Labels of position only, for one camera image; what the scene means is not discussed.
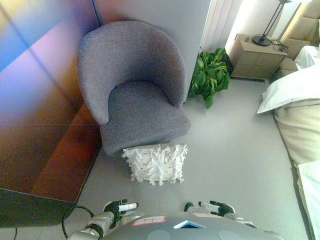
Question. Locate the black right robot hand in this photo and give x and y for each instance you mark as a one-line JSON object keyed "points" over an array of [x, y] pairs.
{"points": [[215, 207]]}

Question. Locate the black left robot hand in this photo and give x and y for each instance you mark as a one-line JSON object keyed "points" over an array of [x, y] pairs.
{"points": [[117, 208]]}

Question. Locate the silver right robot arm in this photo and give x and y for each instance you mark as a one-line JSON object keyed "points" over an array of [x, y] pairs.
{"points": [[246, 222]]}

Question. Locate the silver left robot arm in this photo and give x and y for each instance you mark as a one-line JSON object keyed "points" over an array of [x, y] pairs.
{"points": [[96, 225]]}

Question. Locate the white tufted pillow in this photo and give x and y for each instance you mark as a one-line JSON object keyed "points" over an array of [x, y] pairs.
{"points": [[156, 163]]}

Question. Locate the grey robot torso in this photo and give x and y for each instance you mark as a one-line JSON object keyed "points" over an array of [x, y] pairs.
{"points": [[185, 228]]}

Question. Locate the beige bed skirt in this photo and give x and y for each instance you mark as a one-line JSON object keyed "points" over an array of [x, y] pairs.
{"points": [[300, 130]]}

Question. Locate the grey fabric armchair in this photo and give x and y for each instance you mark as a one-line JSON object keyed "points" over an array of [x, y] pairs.
{"points": [[135, 85]]}

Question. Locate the dark wooden cabinet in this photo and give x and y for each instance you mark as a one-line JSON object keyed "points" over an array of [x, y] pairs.
{"points": [[37, 105]]}

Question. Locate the green potted plant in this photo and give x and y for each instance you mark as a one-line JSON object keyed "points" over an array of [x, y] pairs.
{"points": [[210, 72]]}

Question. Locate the white bed duvet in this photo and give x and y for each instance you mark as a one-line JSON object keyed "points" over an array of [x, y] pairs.
{"points": [[292, 85]]}

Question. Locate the beige nightstand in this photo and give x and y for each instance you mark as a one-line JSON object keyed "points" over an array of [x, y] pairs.
{"points": [[257, 58]]}

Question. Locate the black table lamp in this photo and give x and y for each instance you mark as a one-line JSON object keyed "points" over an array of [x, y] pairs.
{"points": [[267, 27]]}

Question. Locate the beige upholstered headboard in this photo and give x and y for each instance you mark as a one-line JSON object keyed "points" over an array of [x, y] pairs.
{"points": [[303, 27]]}

